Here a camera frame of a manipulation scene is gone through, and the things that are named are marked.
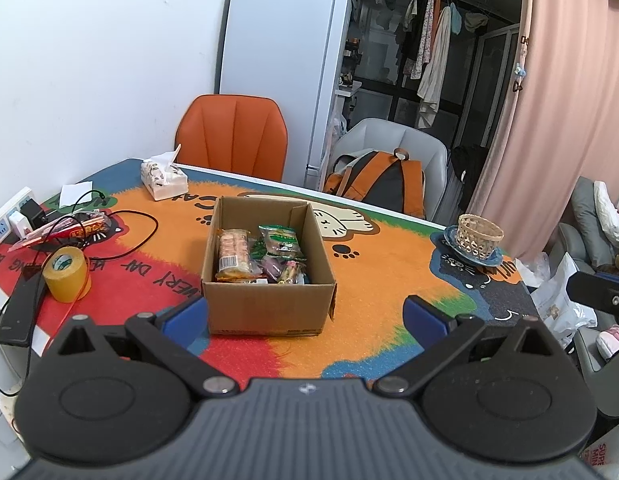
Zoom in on white hanging garment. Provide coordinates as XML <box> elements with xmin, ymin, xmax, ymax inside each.
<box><xmin>416</xmin><ymin>5</ymin><xmax>453</xmax><ymax>128</ymax></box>

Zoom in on white paper sheet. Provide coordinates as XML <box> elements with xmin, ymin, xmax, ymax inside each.
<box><xmin>59</xmin><ymin>183</ymin><xmax>95</xmax><ymax>208</ymax></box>

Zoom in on black cable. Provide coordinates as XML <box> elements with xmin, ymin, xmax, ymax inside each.
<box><xmin>0</xmin><ymin>190</ymin><xmax>160</xmax><ymax>396</ymax></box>

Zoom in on long red snack packet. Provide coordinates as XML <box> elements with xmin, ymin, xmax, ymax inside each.
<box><xmin>8</xmin><ymin>211</ymin><xmax>112</xmax><ymax>252</ymax></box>

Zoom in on colourful cartoon table mat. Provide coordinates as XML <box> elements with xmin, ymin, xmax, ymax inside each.
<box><xmin>0</xmin><ymin>158</ymin><xmax>535</xmax><ymax>386</ymax></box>

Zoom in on yellow tape roll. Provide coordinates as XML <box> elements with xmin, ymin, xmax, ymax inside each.
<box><xmin>42</xmin><ymin>246</ymin><xmax>92</xmax><ymax>303</ymax></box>

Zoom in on white plastic bag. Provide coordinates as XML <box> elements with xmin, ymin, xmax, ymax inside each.
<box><xmin>529</xmin><ymin>252</ymin><xmax>597</xmax><ymax>336</ymax></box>

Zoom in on white pillow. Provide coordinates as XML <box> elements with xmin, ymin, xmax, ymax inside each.
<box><xmin>593</xmin><ymin>181</ymin><xmax>619</xmax><ymax>246</ymax></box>

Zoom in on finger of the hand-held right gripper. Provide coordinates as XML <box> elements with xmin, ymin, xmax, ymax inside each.
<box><xmin>565</xmin><ymin>271</ymin><xmax>619</xmax><ymax>331</ymax></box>

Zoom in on pink curtain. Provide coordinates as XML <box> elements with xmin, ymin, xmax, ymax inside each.
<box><xmin>464</xmin><ymin>0</ymin><xmax>619</xmax><ymax>261</ymax></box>

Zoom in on purple wafer packet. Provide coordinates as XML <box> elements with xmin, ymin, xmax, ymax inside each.
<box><xmin>259</xmin><ymin>256</ymin><xmax>290</xmax><ymax>281</ymax></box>

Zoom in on black charger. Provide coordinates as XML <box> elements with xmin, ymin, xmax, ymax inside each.
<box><xmin>19</xmin><ymin>199</ymin><xmax>49</xmax><ymax>228</ymax></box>

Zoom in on orange and black backpack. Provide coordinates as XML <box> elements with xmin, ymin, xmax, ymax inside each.
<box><xmin>323</xmin><ymin>148</ymin><xmax>426</xmax><ymax>218</ymax></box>

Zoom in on green snack packet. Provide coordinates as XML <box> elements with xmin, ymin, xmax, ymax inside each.
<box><xmin>258</xmin><ymin>224</ymin><xmax>307</xmax><ymax>262</ymax></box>

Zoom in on blue plate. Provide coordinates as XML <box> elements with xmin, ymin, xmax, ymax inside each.
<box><xmin>443</xmin><ymin>225</ymin><xmax>505</xmax><ymax>267</ymax></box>

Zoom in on black flat device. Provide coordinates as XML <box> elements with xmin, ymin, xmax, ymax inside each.
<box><xmin>0</xmin><ymin>272</ymin><xmax>49</xmax><ymax>347</ymax></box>

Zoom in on white power strip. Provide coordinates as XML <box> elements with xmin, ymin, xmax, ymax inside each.
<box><xmin>0</xmin><ymin>187</ymin><xmax>35</xmax><ymax>253</ymax></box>

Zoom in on white refrigerator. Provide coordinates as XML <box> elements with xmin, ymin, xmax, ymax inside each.
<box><xmin>219</xmin><ymin>0</ymin><xmax>353</xmax><ymax>191</ymax></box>

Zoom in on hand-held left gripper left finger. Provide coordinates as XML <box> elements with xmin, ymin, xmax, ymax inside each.
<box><xmin>56</xmin><ymin>296</ymin><xmax>240</xmax><ymax>398</ymax></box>

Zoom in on grey sofa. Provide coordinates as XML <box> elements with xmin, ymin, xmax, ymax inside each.
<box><xmin>547</xmin><ymin>176</ymin><xmax>619</xmax><ymax>421</ymax></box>

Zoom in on orange biscuit packet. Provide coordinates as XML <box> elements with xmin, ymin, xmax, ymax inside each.
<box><xmin>215</xmin><ymin>228</ymin><xmax>252</xmax><ymax>282</ymax></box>

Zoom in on woven wicker basket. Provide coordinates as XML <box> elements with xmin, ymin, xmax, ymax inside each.
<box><xmin>458</xmin><ymin>214</ymin><xmax>505</xmax><ymax>260</ymax></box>

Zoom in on brown cardboard box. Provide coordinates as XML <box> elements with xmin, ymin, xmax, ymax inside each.
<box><xmin>200</xmin><ymin>196</ymin><xmax>337</xmax><ymax>337</ymax></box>

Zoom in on grey chair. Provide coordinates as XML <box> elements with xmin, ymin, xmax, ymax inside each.
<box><xmin>329</xmin><ymin>118</ymin><xmax>447</xmax><ymax>221</ymax></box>

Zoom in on patterned tissue pack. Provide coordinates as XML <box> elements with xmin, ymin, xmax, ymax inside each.
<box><xmin>140</xmin><ymin>144</ymin><xmax>189</xmax><ymax>202</ymax></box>

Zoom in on orange chair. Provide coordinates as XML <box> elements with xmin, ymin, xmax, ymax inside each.
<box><xmin>174</xmin><ymin>94</ymin><xmax>289</xmax><ymax>183</ymax></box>

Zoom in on floral hanging garment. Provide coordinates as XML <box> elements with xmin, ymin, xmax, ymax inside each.
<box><xmin>410</xmin><ymin>0</ymin><xmax>436</xmax><ymax>80</ymax></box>

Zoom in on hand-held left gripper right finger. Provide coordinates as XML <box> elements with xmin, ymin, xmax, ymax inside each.
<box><xmin>373</xmin><ymin>295</ymin><xmax>565</xmax><ymax>400</ymax></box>

